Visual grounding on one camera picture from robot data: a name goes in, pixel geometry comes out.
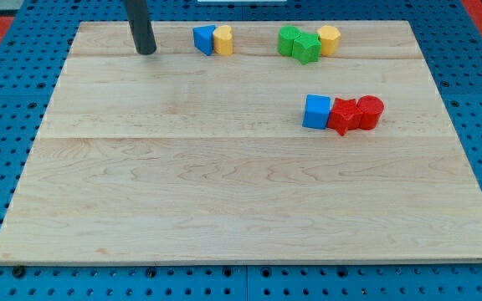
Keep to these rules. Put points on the wooden board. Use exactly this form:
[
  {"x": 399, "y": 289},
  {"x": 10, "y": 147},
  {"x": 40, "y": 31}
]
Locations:
[{"x": 179, "y": 158}]

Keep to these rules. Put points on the yellow hexagon block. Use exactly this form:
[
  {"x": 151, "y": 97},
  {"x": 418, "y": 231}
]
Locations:
[{"x": 330, "y": 37}]

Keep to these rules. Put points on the green cylinder block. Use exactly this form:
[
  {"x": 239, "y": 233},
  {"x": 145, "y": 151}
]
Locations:
[{"x": 286, "y": 37}]

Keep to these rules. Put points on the red cylinder block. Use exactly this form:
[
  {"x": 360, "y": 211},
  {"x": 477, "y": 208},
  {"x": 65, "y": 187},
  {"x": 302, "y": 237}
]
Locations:
[{"x": 372, "y": 108}]

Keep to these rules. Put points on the red star block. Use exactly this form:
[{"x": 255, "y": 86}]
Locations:
[{"x": 344, "y": 116}]

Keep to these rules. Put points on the blue triangle block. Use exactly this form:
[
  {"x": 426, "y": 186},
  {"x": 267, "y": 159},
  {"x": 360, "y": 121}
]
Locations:
[{"x": 203, "y": 38}]

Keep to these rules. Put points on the green star block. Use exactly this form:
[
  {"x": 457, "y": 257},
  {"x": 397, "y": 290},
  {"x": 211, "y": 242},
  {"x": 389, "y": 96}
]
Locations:
[{"x": 306, "y": 48}]

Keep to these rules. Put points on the yellow heart block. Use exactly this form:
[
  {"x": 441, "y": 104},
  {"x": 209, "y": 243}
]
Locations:
[{"x": 223, "y": 40}]

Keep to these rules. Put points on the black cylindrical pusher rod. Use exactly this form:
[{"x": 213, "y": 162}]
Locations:
[{"x": 140, "y": 24}]

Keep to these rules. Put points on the blue cube block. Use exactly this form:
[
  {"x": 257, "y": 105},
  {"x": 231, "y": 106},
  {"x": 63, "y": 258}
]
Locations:
[{"x": 317, "y": 111}]

